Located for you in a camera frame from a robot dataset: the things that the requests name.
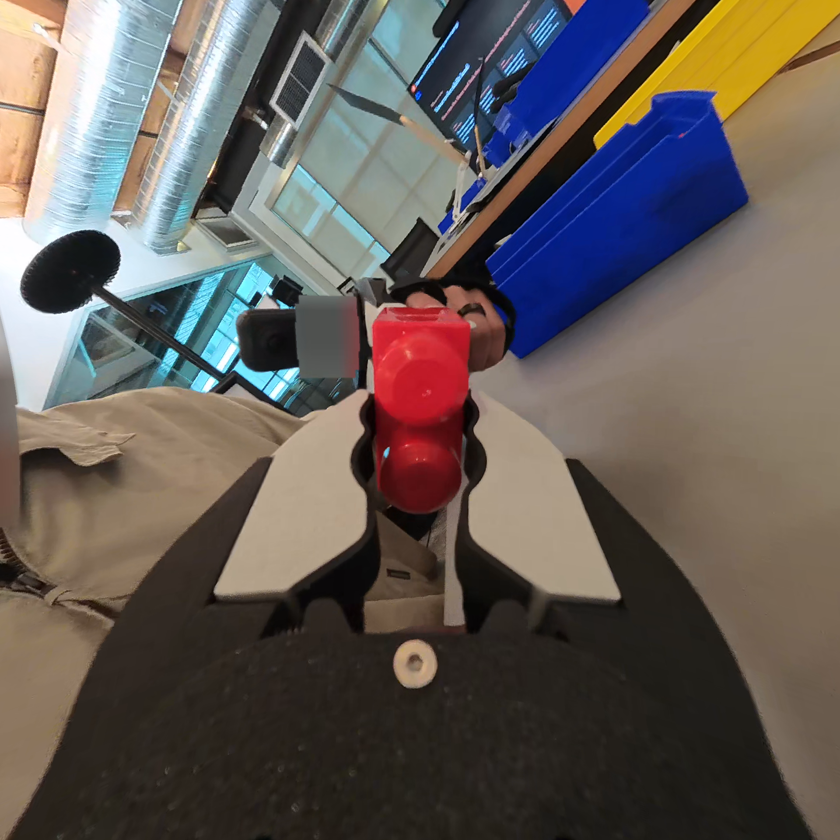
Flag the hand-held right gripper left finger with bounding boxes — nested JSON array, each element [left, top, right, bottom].
[[214, 390, 382, 605]]

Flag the black disc on rod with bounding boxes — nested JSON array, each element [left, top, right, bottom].
[[23, 230, 250, 388]]

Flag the silver ventilation duct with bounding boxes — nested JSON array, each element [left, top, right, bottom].
[[132, 0, 283, 253], [24, 0, 178, 244]]

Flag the wooden side table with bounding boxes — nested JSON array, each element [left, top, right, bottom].
[[427, 0, 697, 277]]

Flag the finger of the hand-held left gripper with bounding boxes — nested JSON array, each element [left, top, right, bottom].
[[441, 506, 468, 628]]

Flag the person's left hand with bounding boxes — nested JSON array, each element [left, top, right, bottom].
[[401, 279, 513, 371]]

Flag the blue plastic bin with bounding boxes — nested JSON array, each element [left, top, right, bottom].
[[486, 90, 749, 358], [493, 0, 651, 139]]

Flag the red two-stud toy block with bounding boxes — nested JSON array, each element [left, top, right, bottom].
[[368, 305, 473, 515]]

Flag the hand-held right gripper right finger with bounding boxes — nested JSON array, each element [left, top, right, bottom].
[[453, 394, 622, 607]]

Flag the yellow plastic bin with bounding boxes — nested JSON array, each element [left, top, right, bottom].
[[594, 0, 840, 148]]

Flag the computer monitor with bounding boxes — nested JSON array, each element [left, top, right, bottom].
[[410, 0, 572, 152]]

